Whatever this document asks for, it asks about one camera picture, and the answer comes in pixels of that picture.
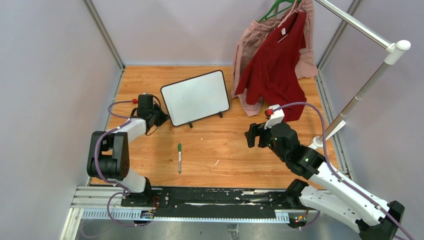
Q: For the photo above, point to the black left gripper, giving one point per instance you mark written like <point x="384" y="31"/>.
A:
<point x="164" y="116"/>

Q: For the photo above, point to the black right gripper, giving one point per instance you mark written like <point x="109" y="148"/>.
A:
<point x="256" y="130"/>

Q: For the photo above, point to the white whiteboard black frame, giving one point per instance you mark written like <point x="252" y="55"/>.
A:
<point x="196" y="98"/>

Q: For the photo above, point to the green marker pen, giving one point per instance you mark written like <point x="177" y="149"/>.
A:
<point x="179" y="158"/>

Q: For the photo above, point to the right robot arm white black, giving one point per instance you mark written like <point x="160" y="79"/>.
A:
<point x="323" y="188"/>

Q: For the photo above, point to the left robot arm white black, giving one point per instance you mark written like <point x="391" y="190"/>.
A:
<point x="109" y="155"/>

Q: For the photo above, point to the white clothes rack base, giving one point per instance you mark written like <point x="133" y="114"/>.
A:
<point x="319" y="142"/>

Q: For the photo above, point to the red hanging shirt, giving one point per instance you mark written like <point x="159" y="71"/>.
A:
<point x="270" y="76"/>

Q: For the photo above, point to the pink hanging garment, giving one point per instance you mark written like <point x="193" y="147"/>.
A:
<point x="255" y="35"/>

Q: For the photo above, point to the green clothes hanger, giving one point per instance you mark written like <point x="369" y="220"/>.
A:
<point x="275" y="9"/>

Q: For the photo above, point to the silver clothes rack pole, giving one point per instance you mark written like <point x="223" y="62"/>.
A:
<point x="380" y="116"/>

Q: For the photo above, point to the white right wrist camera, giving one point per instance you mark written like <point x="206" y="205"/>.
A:
<point x="274" y="115"/>

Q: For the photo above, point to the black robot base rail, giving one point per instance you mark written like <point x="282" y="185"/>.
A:
<point x="191" y="204"/>

